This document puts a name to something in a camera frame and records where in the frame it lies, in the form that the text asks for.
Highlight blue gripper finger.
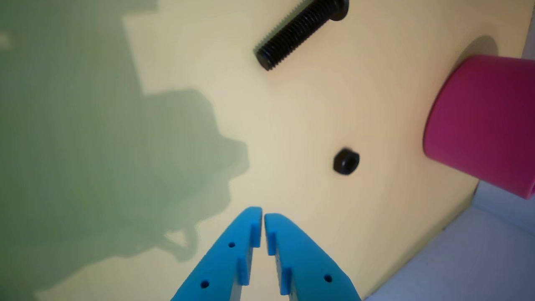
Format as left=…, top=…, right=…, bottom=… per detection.
left=171, top=207, right=263, bottom=301
left=264, top=213, right=362, bottom=301

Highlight pink round box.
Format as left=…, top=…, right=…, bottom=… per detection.
left=423, top=54, right=535, bottom=199

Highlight black threaded bolt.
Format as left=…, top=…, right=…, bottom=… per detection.
left=256, top=0, right=349, bottom=71

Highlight black hex nut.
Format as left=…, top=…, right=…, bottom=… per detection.
left=333, top=148, right=360, bottom=176

